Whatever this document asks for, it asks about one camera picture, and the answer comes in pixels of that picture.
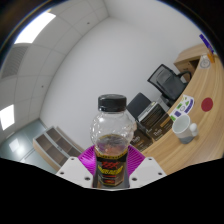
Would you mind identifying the wooden side desk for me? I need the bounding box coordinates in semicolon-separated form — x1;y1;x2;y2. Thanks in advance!
173;43;211;83

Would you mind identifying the square ceiling light panel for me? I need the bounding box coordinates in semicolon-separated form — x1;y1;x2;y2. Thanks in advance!
0;103;16;132

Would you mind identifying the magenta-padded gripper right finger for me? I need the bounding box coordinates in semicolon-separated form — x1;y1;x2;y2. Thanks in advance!
125;146;168;190

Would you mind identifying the wooden shelf cabinet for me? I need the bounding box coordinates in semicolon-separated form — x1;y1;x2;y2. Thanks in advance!
32;125;86;173

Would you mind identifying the black padded office chair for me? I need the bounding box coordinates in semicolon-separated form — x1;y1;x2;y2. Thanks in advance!
125;92;153;122

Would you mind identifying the long ceiling light panel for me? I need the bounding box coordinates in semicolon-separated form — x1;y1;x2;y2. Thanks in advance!
13;11;57;45

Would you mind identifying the ceiling air vent grille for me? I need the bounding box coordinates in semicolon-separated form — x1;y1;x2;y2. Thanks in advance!
0;44;29;81

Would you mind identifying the white printed leaflet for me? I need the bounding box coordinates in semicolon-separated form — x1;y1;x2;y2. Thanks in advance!
168;93;195;123

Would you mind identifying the flat brown gold-printed box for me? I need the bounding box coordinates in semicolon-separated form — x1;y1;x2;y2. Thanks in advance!
146;112;174;143

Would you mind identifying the flat round red coaster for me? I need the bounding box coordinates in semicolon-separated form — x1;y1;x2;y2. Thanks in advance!
200;96;214;113

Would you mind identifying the white mug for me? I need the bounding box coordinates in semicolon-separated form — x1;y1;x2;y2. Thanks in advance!
171;113;200;145

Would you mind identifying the black mesh office chair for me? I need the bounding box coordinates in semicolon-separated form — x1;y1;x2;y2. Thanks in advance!
147;63;193;108

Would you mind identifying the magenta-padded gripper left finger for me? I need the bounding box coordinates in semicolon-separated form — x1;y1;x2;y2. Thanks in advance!
55;145;99;190

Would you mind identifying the clear drink bottle black cap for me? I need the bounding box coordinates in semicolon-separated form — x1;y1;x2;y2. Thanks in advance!
89;93;136;190

